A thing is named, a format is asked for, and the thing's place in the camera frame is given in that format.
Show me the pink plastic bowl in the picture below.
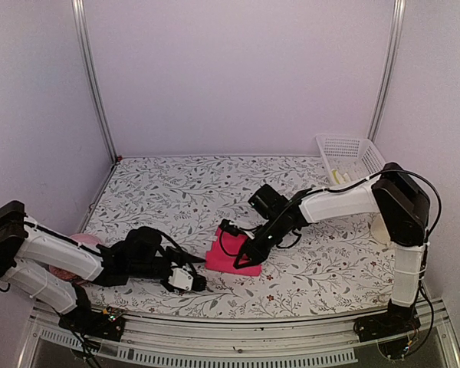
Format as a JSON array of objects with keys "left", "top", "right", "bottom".
[{"left": 48, "top": 233, "right": 103, "bottom": 285}]

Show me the brown patterned cupcake liner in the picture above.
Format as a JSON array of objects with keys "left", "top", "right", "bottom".
[{"left": 49, "top": 266, "right": 79, "bottom": 281}]

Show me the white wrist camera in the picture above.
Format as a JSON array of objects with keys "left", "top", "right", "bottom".
[
  {"left": 161, "top": 268, "right": 207, "bottom": 292},
  {"left": 218, "top": 218, "right": 254, "bottom": 238}
]

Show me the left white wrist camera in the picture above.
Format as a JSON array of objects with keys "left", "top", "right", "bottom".
[{"left": 161, "top": 268, "right": 207, "bottom": 292}]

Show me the right aluminium frame post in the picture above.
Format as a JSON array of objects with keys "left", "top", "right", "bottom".
[{"left": 367, "top": 0, "right": 406, "bottom": 142}]

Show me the left aluminium frame post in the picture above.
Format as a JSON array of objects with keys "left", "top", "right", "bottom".
[{"left": 71, "top": 0, "right": 118, "bottom": 164}]

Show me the floral patterned table mat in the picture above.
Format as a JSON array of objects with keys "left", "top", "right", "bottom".
[{"left": 86, "top": 156, "right": 407, "bottom": 320}]

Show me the green white patterned towel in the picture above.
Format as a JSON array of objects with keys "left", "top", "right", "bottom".
[{"left": 331, "top": 169, "right": 352, "bottom": 185}]

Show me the white plastic mesh basket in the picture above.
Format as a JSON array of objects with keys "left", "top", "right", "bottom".
[{"left": 315, "top": 134, "right": 386, "bottom": 186}]

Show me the right black camera cable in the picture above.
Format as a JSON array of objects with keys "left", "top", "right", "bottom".
[{"left": 218, "top": 170, "right": 442, "bottom": 258}]

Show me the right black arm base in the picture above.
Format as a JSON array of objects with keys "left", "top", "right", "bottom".
[{"left": 353, "top": 301, "right": 421, "bottom": 342}]

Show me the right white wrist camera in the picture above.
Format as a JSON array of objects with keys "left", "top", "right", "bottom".
[{"left": 218, "top": 218, "right": 254, "bottom": 238}]

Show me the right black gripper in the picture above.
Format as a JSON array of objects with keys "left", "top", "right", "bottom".
[{"left": 235, "top": 214, "right": 288, "bottom": 268}]

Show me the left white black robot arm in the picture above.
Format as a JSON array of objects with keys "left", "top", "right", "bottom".
[{"left": 0, "top": 201, "right": 206, "bottom": 333}]

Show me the aluminium frame post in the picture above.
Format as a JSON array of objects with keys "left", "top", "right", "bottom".
[
  {"left": 367, "top": 0, "right": 406, "bottom": 142},
  {"left": 71, "top": 0, "right": 118, "bottom": 164}
]

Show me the aluminium front rail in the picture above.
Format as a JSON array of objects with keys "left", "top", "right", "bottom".
[{"left": 18, "top": 298, "right": 460, "bottom": 367}]

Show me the pink red towel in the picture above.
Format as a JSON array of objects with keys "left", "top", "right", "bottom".
[{"left": 205, "top": 226, "right": 262, "bottom": 277}]

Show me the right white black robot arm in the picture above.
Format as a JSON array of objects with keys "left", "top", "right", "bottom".
[{"left": 233, "top": 163, "right": 430, "bottom": 334}]

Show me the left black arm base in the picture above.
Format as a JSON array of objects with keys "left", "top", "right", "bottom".
[{"left": 59, "top": 304, "right": 126, "bottom": 342}]

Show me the cream ceramic mug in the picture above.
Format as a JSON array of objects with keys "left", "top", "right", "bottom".
[{"left": 370, "top": 215, "right": 391, "bottom": 246}]

